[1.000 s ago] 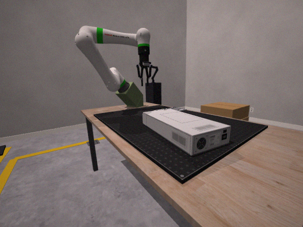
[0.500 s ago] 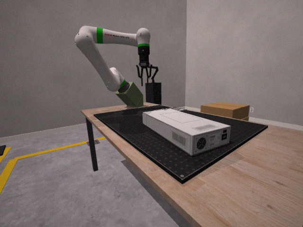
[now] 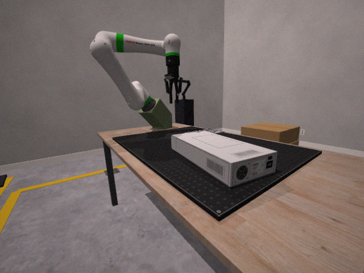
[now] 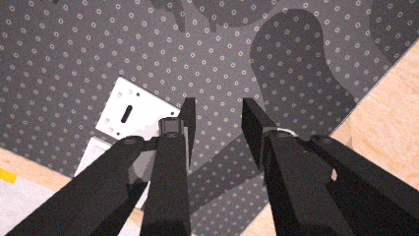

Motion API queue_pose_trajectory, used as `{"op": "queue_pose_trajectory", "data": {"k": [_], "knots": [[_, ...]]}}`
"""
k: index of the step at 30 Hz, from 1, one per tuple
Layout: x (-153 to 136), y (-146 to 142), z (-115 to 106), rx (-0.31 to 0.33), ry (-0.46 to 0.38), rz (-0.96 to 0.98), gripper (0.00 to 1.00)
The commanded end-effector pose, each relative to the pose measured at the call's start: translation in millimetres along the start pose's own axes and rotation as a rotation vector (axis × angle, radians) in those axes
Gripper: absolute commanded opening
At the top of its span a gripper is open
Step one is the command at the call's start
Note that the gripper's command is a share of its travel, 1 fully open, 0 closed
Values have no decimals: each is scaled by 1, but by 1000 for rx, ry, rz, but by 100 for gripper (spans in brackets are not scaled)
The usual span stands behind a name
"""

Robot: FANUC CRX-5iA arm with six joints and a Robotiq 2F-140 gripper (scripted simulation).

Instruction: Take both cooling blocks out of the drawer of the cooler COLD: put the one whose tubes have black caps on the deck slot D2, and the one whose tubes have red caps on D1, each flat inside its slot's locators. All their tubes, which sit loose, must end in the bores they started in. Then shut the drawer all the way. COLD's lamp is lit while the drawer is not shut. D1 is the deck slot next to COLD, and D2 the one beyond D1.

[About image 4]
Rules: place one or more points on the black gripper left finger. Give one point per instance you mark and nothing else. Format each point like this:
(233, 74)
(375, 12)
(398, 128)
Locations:
(96, 202)

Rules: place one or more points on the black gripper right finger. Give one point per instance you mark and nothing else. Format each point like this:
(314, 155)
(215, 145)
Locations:
(373, 201)

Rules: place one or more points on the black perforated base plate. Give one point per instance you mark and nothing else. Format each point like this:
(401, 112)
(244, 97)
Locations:
(307, 63)

